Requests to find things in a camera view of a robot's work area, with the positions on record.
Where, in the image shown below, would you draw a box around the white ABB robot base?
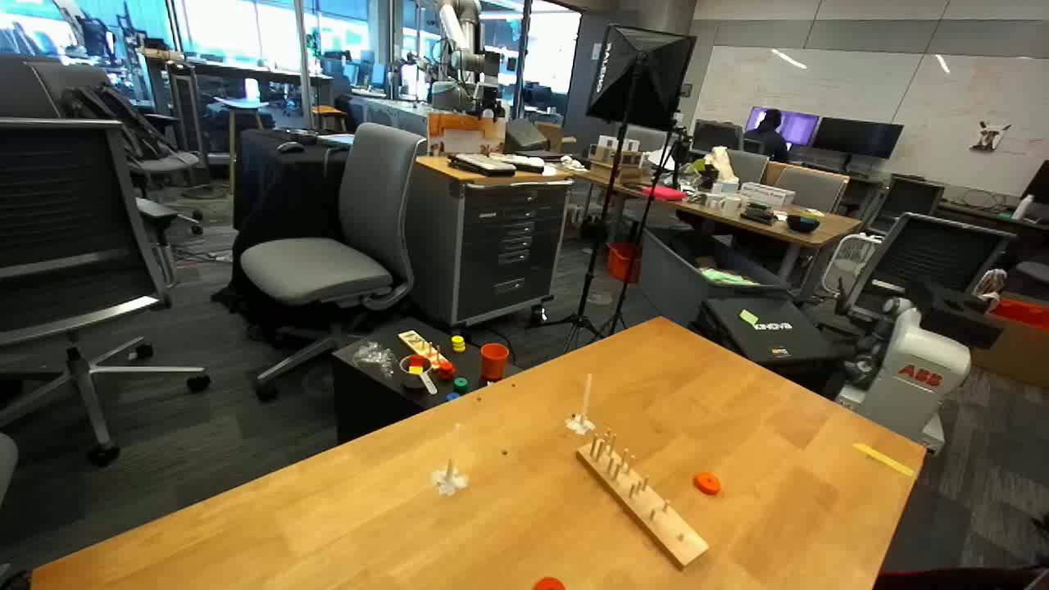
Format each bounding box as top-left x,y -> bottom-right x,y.
856,297 -> 977,452

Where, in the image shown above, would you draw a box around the black softbox light stand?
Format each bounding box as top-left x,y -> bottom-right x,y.
561,22 -> 699,342

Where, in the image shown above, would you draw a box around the wooden peg stand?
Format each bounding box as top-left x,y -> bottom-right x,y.
572,432 -> 712,570

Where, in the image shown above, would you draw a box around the grey cabinet wooden top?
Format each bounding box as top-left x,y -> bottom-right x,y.
402,154 -> 578,331

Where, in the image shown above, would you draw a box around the orange plastic cup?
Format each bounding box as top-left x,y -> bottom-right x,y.
479,342 -> 516,385

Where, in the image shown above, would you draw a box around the red bucket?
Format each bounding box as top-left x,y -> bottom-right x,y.
603,238 -> 641,288

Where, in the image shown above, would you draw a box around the black keyboard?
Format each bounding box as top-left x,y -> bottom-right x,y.
447,152 -> 517,179

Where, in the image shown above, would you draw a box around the grey storage bin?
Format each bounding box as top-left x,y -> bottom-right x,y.
635,225 -> 791,328

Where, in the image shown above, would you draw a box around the clear plastic bag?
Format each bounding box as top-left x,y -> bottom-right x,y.
352,339 -> 399,379

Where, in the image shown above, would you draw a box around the orange cardboard box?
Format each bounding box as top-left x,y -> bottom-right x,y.
422,107 -> 511,156

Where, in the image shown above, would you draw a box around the black storage crate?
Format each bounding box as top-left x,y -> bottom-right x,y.
330,317 -> 517,445

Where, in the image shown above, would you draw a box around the grey office chair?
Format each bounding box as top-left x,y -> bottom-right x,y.
236,118 -> 429,402

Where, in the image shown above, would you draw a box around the wooden office desk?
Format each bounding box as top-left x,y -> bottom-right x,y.
583,159 -> 866,288

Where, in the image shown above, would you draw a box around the white box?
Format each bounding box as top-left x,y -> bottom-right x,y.
736,179 -> 801,212

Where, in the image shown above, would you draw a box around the black case green label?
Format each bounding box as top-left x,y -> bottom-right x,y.
699,293 -> 844,369

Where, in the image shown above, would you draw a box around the grey desk chair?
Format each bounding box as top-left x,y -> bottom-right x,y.
780,159 -> 851,215

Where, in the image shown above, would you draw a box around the purple screen monitor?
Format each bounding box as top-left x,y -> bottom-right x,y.
743,100 -> 823,152

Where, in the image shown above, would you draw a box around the black monitor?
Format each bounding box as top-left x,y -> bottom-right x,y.
813,115 -> 909,159

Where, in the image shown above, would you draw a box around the dark office chair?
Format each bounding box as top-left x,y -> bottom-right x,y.
26,59 -> 211,238

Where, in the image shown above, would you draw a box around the yellow tape strip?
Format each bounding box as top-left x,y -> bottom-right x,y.
849,440 -> 919,483

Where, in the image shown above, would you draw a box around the black armchair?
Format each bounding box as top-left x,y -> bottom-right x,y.
840,211 -> 1018,331

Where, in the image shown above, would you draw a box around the black mesh office chair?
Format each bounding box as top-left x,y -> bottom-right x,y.
0,111 -> 214,471

